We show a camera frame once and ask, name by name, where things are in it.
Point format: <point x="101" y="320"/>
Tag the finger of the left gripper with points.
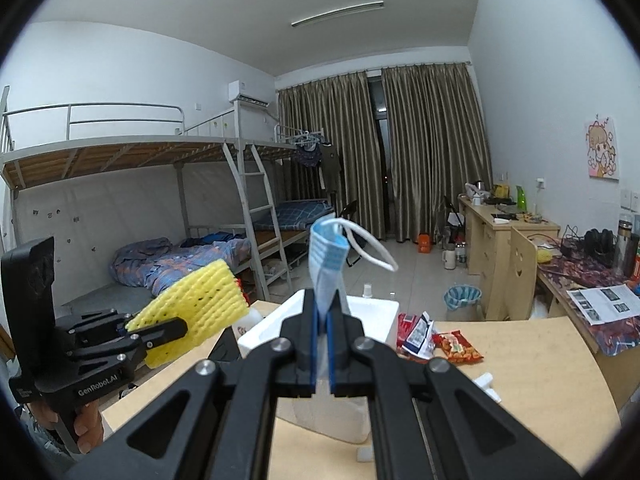
<point x="158" y="334"/>

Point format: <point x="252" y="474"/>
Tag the red snack packet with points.
<point x="457" y="348"/>

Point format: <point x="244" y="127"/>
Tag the wooden smiley-face chair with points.
<point x="521" y="277"/>

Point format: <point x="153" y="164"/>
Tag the anime girl wall poster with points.
<point x="601" y="146"/>

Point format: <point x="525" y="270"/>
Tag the blue surgical face mask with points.
<point x="331" y="239"/>

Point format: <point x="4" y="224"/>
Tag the brown striped curtains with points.
<point x="405" y="141"/>

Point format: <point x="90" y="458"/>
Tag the light wooden desk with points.
<point x="488" y="250"/>

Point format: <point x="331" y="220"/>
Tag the person's left hand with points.
<point x="88" y="423"/>

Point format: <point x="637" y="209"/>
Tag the printed paper sheet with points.
<point x="605" y="305"/>

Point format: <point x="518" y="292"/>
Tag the black smartphone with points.
<point x="226" y="348"/>

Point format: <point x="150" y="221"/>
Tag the white styrofoam box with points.
<point x="345" y="419"/>

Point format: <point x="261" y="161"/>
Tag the ceiling tube light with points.
<point x="357" y="8"/>

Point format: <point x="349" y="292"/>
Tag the white mug on floor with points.
<point x="449" y="259"/>

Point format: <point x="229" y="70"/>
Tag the blue patterned quilt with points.
<point x="157" y="264"/>

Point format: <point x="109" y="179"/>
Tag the yellow foam fruit net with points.
<point x="209" y="300"/>

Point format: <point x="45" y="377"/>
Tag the white air conditioner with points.
<point x="237" y="93"/>

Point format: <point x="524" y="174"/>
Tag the white metal bunk bed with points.
<point x="97" y="176"/>

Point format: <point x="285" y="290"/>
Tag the black headphones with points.
<point x="599" y="245"/>

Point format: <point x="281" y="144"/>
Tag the blue-lined waste bin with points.
<point x="463" y="303"/>

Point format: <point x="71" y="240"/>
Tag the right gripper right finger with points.
<point x="348" y="374"/>

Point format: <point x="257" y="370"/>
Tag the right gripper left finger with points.
<point x="299" y="372"/>

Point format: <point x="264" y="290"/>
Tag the white tissue packets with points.
<point x="486" y="383"/>

